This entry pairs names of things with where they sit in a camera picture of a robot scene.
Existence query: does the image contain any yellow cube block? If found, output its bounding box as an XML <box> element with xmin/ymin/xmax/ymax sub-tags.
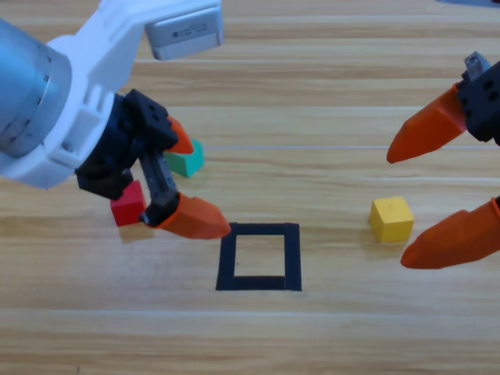
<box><xmin>369</xmin><ymin>196</ymin><xmax>415</xmax><ymax>243</ymax></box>

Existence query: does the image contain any red cube block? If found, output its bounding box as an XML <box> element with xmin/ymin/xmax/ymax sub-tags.
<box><xmin>110</xmin><ymin>180</ymin><xmax>148</xmax><ymax>227</ymax></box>

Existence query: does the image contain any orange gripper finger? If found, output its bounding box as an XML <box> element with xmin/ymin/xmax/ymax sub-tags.
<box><xmin>400</xmin><ymin>197</ymin><xmax>500</xmax><ymax>270</ymax></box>

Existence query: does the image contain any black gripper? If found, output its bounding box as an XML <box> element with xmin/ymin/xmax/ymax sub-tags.
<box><xmin>75</xmin><ymin>88</ymin><xmax>232</xmax><ymax>240</ymax></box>
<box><xmin>386</xmin><ymin>50</ymin><xmax>500</xmax><ymax>165</ymax></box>

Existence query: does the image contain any black tape square outline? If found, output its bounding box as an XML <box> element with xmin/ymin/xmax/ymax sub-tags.
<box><xmin>215</xmin><ymin>222</ymin><xmax>303</xmax><ymax>292</ymax></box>

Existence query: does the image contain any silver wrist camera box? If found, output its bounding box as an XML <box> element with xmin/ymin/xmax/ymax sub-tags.
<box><xmin>144</xmin><ymin>6</ymin><xmax>227</xmax><ymax>62</ymax></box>

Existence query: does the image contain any green cube block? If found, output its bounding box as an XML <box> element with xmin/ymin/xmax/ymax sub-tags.
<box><xmin>162</xmin><ymin>139</ymin><xmax>206</xmax><ymax>179</ymax></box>

